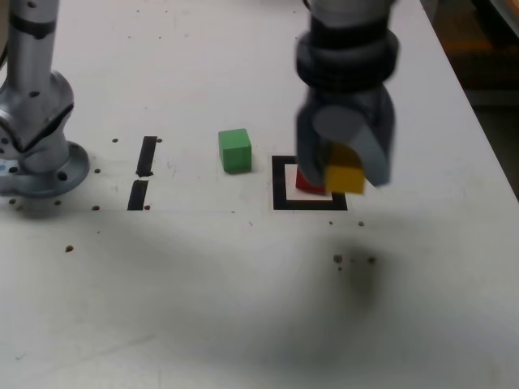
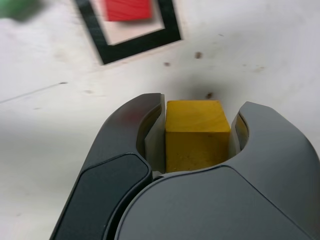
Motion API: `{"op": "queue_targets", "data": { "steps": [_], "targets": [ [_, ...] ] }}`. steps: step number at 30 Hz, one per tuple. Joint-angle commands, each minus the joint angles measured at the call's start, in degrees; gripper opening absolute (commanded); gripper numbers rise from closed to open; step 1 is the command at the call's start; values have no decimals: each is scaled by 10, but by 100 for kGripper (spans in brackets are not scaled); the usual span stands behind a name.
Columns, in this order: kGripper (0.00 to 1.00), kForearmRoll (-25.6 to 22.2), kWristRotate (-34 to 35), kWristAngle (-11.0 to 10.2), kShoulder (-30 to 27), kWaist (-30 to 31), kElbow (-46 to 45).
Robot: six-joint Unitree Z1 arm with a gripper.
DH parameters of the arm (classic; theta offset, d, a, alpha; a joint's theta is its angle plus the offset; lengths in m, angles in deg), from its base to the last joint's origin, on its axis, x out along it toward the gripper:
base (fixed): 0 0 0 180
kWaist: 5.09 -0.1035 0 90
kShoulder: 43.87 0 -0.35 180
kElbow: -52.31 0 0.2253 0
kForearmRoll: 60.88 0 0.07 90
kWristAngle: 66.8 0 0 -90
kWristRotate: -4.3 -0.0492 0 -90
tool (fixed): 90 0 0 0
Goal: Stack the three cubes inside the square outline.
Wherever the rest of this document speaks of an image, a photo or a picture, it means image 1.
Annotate yellow cube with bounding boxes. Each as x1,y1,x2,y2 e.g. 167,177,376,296
324,141,367,195

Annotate black tape square outline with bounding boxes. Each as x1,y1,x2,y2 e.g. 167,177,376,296
271,155,350,212

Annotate green cube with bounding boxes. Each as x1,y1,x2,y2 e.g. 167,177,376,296
217,128,254,176

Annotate red cube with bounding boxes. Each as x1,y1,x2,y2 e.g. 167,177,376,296
294,167,328,193

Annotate black tape strip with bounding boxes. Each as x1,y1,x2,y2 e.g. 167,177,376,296
127,135,158,212

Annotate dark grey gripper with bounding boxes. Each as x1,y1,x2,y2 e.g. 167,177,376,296
294,86,397,189

